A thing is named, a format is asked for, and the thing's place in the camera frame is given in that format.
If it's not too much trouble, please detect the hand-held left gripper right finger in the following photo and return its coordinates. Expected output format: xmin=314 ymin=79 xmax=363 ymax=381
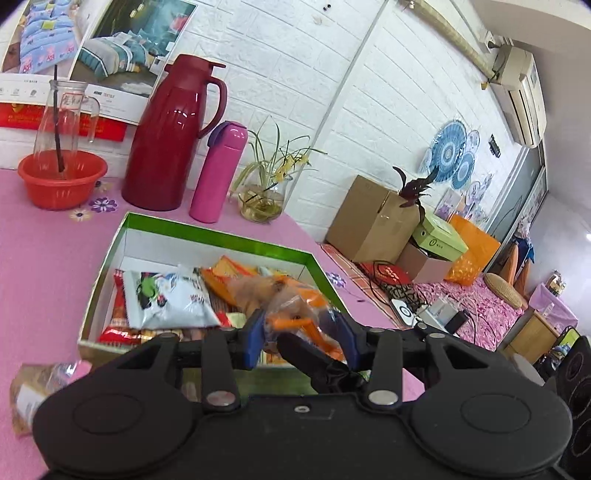
xmin=329 ymin=311 xmax=502 ymax=410

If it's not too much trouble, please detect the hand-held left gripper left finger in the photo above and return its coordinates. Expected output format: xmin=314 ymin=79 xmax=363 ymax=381
xmin=113 ymin=308 xmax=267 ymax=413

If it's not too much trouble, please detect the small orange clear snack packet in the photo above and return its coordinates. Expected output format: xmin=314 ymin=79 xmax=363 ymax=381
xmin=228 ymin=274 xmax=350 ymax=366

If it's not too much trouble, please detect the white green-print snack packet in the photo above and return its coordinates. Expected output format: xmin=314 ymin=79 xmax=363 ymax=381
xmin=123 ymin=265 xmax=222 ymax=330

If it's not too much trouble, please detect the green cardboard box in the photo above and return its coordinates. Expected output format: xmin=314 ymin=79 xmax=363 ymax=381
xmin=77 ymin=211 xmax=399 ymax=371

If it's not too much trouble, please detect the white round device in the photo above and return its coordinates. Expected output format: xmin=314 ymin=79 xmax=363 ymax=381
xmin=390 ymin=298 xmax=417 ymax=329

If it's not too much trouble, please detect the red patterned cushion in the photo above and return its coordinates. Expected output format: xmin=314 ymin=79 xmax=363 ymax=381
xmin=357 ymin=260 xmax=412 ymax=289

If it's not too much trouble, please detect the white power strip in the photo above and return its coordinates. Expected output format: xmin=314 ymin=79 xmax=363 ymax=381
xmin=417 ymin=299 xmax=458 ymax=331

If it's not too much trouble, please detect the pink cardboard box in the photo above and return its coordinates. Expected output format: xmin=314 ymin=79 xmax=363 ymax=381
xmin=399 ymin=242 xmax=454 ymax=284

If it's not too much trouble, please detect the black charger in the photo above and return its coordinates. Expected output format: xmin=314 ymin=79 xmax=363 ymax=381
xmin=445 ymin=309 xmax=470 ymax=332

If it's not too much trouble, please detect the brown cardboard box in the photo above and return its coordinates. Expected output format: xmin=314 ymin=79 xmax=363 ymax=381
xmin=325 ymin=174 xmax=424 ymax=264

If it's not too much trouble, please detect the plant in glass vase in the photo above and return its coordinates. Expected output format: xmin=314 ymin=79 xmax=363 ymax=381
xmin=230 ymin=117 xmax=325 ymax=225

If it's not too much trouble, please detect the red snack bar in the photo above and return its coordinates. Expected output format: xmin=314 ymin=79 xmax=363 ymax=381
xmin=112 ymin=270 xmax=129 ymax=325

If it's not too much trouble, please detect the pink floral bedsheet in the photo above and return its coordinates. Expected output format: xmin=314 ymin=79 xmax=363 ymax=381
xmin=322 ymin=242 xmax=537 ymax=352

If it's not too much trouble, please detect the green shoe box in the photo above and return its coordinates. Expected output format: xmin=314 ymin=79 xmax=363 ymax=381
xmin=412 ymin=213 xmax=470 ymax=260

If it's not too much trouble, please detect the orange shopping bag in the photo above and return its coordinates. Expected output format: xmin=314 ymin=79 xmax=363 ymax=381
xmin=445 ymin=214 xmax=502 ymax=287

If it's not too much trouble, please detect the pink insulated bottle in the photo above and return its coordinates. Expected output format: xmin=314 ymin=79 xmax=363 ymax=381
xmin=189 ymin=120 xmax=249 ymax=224

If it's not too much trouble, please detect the purple leafed plant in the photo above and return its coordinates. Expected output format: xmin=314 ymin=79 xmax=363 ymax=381
xmin=392 ymin=165 xmax=440 ymax=209

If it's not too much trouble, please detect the woven straw cushion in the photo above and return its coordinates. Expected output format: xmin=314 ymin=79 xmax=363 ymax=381
xmin=482 ymin=272 xmax=527 ymax=310

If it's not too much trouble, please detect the wooden cabinet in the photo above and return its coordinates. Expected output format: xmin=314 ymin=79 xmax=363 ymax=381
xmin=503 ymin=309 xmax=562 ymax=366

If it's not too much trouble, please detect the purple storage box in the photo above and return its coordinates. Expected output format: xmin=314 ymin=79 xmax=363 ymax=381
xmin=528 ymin=282 xmax=578 ymax=329

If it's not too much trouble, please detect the blue paper fan decoration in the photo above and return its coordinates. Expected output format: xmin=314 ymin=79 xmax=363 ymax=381
xmin=420 ymin=119 xmax=481 ymax=190

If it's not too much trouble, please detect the dark red thermos jug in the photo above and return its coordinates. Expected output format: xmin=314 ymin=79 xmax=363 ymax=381
xmin=121 ymin=54 xmax=229 ymax=212

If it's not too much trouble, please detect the clear nut packet pink header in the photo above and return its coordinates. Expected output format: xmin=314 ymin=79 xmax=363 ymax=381
xmin=10 ymin=362 xmax=94 ymax=435

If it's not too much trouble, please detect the red plastic basin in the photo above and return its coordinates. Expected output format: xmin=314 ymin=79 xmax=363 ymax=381
xmin=18 ymin=150 xmax=108 ymax=211

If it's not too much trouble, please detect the clear glass bottle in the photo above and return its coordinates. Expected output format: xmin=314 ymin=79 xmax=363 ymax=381
xmin=33 ymin=79 xmax=101 ymax=181

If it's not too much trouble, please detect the dark stick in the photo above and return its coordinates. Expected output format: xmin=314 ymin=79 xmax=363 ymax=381
xmin=54 ymin=65 xmax=66 ymax=174

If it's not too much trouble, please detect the white air conditioner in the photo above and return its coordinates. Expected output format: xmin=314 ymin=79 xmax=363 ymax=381
xmin=489 ymin=45 xmax=548 ymax=149

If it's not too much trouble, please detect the bedding wall poster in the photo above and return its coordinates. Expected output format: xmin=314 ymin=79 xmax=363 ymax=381
xmin=0 ymin=0 xmax=114 ymax=100
xmin=68 ymin=0 xmax=199 ymax=126

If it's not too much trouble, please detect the red wall poster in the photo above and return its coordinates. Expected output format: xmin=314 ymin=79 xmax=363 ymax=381
xmin=0 ymin=102 xmax=128 ymax=142

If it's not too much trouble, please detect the beige wall pipe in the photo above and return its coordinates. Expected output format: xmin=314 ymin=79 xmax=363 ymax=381
xmin=406 ymin=0 xmax=498 ymax=85

